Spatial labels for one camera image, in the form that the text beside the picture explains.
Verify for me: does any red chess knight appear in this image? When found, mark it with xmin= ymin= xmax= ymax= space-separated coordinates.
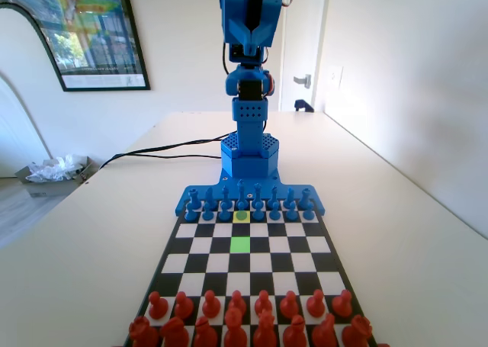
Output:
xmin=159 ymin=316 xmax=191 ymax=347
xmin=311 ymin=313 xmax=339 ymax=347

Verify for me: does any crumpled clear plastic wrap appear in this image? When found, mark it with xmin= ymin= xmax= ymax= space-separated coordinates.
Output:
xmin=25 ymin=154 xmax=87 ymax=183

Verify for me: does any black and white chessboard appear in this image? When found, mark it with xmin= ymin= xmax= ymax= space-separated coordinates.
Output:
xmin=121 ymin=205 xmax=378 ymax=347

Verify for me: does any white arched furniture panel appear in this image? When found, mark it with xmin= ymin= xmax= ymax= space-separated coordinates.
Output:
xmin=0 ymin=3 xmax=64 ymax=180

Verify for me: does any white door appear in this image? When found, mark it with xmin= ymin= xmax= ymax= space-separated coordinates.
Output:
xmin=280 ymin=0 xmax=329 ymax=114

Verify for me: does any blue table clamp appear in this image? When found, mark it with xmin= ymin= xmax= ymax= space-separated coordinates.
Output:
xmin=294 ymin=98 xmax=316 ymax=114

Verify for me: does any black power cable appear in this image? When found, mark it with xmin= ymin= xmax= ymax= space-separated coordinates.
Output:
xmin=98 ymin=131 xmax=239 ymax=169
xmin=114 ymin=152 xmax=223 ymax=160

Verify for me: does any red chess bishop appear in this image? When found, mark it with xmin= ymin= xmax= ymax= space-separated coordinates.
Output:
xmin=193 ymin=316 xmax=220 ymax=347
xmin=281 ymin=315 xmax=308 ymax=347

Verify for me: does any grey cardboard box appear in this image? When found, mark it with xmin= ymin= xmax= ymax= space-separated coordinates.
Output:
xmin=14 ymin=155 xmax=101 ymax=199

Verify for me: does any dark framed wall poster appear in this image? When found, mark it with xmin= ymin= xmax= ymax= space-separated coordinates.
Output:
xmin=0 ymin=0 xmax=152 ymax=93

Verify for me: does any red chess rook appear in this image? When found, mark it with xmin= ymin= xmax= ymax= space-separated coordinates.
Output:
xmin=128 ymin=315 xmax=160 ymax=347
xmin=341 ymin=314 xmax=374 ymax=347

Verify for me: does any red chess pawn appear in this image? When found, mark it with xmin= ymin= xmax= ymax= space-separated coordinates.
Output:
xmin=201 ymin=289 xmax=222 ymax=320
xmin=331 ymin=288 xmax=354 ymax=319
xmin=174 ymin=291 xmax=194 ymax=320
xmin=279 ymin=290 xmax=300 ymax=320
xmin=306 ymin=288 xmax=326 ymax=319
xmin=147 ymin=291 xmax=169 ymax=320
xmin=254 ymin=289 xmax=274 ymax=320
xmin=227 ymin=290 xmax=248 ymax=317

